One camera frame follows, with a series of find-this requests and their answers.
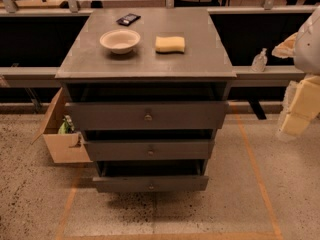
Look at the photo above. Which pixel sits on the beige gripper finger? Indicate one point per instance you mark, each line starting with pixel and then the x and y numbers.
pixel 286 48

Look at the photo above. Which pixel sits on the yellow sponge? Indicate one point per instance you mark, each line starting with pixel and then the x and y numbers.
pixel 169 44

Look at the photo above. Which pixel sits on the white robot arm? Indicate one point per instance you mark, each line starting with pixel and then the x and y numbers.
pixel 303 46

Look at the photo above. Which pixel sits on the clear plastic bottle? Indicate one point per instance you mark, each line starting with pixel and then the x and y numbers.
pixel 260 61

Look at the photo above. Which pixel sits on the grey wooden drawer cabinet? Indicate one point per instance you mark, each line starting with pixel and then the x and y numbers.
pixel 202 72

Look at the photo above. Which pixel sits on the black flat packet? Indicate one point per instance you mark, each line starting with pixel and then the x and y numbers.
pixel 128 19

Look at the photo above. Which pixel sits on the middle grey drawer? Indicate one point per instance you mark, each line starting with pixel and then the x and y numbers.
pixel 149 150

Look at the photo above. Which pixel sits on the grey drawer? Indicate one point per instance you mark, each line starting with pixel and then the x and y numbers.
pixel 151 183
pixel 147 115
pixel 149 150

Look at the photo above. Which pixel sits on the white ceramic bowl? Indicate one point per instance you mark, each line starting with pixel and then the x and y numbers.
pixel 120 41

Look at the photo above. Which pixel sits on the bottom grey drawer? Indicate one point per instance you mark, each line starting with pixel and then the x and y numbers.
pixel 151 183

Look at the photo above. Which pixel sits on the top grey drawer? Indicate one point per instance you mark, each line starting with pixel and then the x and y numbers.
pixel 147 115

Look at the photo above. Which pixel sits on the green item in box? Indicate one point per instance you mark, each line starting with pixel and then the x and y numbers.
pixel 67 125

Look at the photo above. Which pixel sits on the open cardboard box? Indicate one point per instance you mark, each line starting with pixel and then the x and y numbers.
pixel 63 147

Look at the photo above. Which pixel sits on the grey metal railing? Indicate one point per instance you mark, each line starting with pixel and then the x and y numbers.
pixel 160 4

